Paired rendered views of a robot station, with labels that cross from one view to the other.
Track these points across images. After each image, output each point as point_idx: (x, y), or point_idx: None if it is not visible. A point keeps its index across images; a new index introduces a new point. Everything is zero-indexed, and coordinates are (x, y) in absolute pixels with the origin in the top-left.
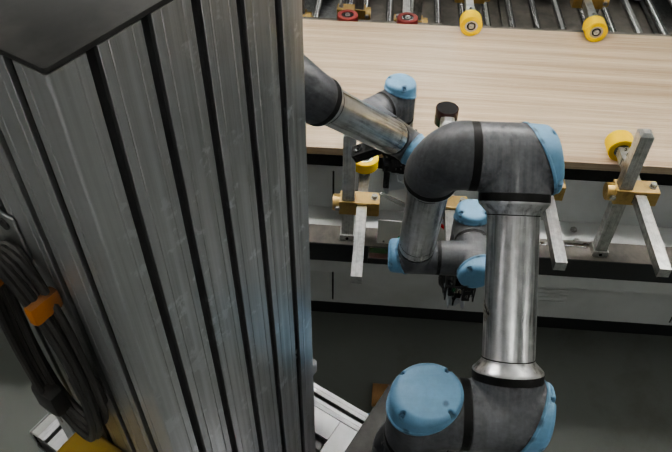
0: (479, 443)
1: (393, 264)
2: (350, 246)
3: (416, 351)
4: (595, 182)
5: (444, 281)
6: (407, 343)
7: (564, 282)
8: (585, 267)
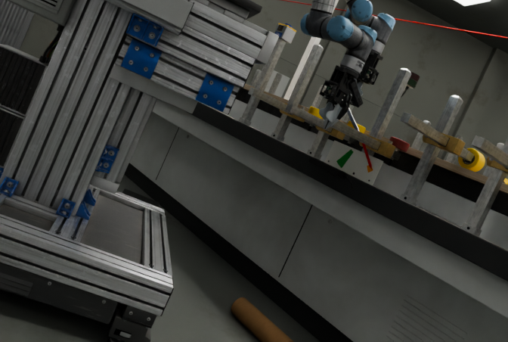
0: None
1: (303, 17)
2: (308, 156)
3: (296, 340)
4: (507, 217)
5: (329, 101)
6: (295, 335)
7: (432, 265)
8: (450, 234)
